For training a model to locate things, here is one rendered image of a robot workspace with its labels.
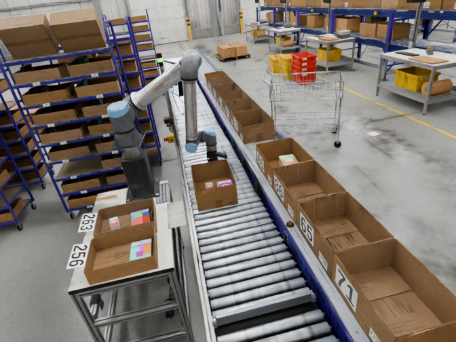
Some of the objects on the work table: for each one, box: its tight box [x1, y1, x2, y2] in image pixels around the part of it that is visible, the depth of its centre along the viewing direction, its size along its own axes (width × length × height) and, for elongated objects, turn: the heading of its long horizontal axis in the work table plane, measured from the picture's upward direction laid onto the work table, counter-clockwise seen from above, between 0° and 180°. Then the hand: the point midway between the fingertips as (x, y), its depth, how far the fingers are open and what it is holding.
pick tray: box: [93, 197, 157, 238], centre depth 209 cm, size 28×38×10 cm
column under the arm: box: [121, 149, 160, 203], centre depth 242 cm, size 26×26×33 cm
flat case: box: [130, 238, 153, 261], centre depth 185 cm, size 14×19×2 cm
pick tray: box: [83, 225, 159, 286], centre depth 182 cm, size 28×38×10 cm
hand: (218, 170), depth 254 cm, fingers closed
